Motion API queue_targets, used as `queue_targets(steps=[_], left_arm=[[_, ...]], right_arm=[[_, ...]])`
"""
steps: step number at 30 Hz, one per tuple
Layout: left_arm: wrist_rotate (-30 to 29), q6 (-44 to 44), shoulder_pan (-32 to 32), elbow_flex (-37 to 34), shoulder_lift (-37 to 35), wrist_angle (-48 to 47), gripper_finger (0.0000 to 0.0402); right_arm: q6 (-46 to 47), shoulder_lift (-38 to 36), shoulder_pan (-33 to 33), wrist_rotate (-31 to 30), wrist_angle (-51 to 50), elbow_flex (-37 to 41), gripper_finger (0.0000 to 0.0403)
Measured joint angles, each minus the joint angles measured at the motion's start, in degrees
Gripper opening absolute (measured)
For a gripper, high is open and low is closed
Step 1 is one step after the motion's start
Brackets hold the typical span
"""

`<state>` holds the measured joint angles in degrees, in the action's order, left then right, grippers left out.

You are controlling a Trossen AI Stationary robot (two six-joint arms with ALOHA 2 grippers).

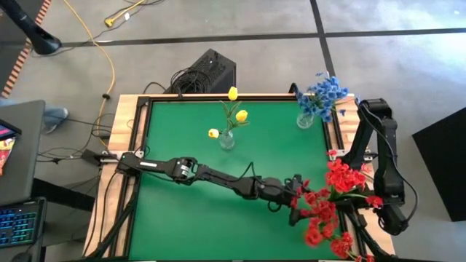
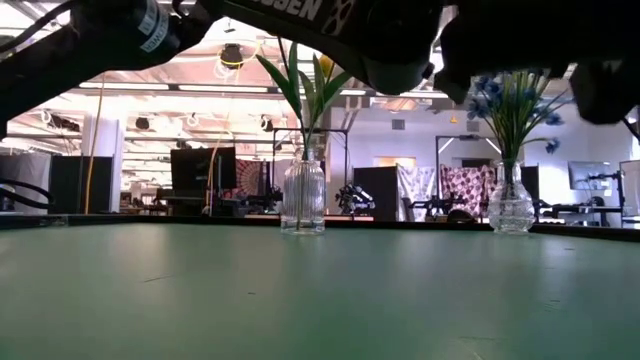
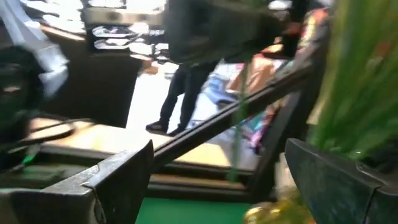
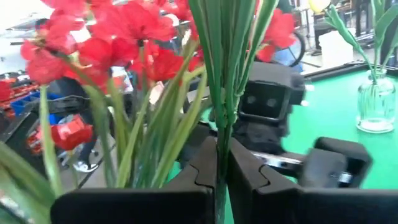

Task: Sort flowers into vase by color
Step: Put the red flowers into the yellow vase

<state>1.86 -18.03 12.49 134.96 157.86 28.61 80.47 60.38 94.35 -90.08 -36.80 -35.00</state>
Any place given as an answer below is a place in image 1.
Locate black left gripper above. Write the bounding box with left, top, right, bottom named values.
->
left=250, top=175, right=303, bottom=226

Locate red artificial flower bunch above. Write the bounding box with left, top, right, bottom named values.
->
left=291, top=178, right=341, bottom=248
left=325, top=148, right=383, bottom=210
left=329, top=232, right=376, bottom=262

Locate blue artificial flower bunch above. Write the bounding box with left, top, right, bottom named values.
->
left=296, top=87, right=347, bottom=124
left=307, top=71, right=361, bottom=110

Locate clear ribbed glass vase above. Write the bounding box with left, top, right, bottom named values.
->
left=218, top=129, right=236, bottom=151

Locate clear bulbous glass vase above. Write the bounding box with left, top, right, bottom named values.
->
left=296, top=111, right=315, bottom=130

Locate green table mat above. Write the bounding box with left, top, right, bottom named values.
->
left=127, top=100, right=347, bottom=261

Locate black cabinet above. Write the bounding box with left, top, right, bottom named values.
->
left=412, top=107, right=466, bottom=223

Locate black computer tower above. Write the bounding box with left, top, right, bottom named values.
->
left=165, top=48, right=237, bottom=95

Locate black desk foot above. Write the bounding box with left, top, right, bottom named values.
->
left=31, top=177, right=96, bottom=213

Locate person's foot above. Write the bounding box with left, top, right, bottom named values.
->
left=42, top=105, right=70, bottom=135

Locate yellow power plug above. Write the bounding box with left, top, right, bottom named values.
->
left=104, top=0, right=147, bottom=28

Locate grey desk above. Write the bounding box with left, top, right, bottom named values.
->
left=0, top=100, right=47, bottom=207

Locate black backlit keyboard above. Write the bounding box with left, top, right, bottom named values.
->
left=0, top=198, right=47, bottom=249

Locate black computer mouse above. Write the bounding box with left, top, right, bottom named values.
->
left=10, top=250, right=34, bottom=262

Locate yellow red snack bag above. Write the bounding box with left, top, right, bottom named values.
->
left=0, top=137, right=17, bottom=176

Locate colourful tablet screen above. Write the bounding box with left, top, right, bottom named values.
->
left=0, top=118, right=23, bottom=141

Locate black stand base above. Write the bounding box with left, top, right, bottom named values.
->
left=0, top=0, right=62, bottom=55

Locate black frame strut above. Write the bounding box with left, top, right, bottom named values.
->
left=82, top=170, right=142, bottom=260
left=341, top=210, right=394, bottom=260

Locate black table frame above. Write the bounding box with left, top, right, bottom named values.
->
left=123, top=93, right=353, bottom=261

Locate black coiled cable bundle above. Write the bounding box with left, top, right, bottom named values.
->
left=169, top=67, right=207, bottom=95

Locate yellow extension cable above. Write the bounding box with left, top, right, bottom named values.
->
left=62, top=0, right=117, bottom=117

